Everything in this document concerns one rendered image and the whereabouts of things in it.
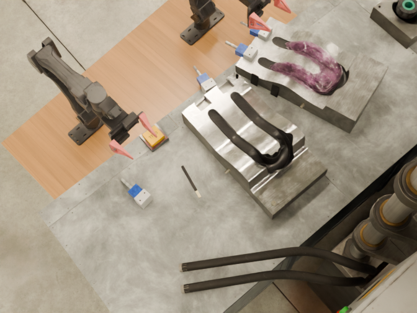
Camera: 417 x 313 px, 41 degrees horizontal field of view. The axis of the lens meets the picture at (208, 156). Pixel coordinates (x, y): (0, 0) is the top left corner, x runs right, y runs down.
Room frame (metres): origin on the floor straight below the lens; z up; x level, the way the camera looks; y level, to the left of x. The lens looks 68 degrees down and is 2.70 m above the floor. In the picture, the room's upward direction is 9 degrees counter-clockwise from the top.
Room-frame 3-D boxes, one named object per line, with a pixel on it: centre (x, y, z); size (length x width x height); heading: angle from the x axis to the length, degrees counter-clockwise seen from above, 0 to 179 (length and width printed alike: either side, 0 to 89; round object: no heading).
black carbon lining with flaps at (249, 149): (0.78, -0.17, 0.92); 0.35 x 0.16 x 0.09; 32
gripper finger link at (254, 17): (1.04, -0.24, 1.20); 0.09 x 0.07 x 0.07; 37
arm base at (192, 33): (1.33, -0.06, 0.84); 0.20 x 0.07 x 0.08; 127
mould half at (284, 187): (0.76, -0.17, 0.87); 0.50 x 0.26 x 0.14; 32
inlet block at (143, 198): (0.66, 0.28, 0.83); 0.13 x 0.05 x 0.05; 39
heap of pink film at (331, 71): (1.02, -0.42, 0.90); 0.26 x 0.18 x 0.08; 49
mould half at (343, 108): (1.02, -0.43, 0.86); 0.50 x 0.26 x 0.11; 49
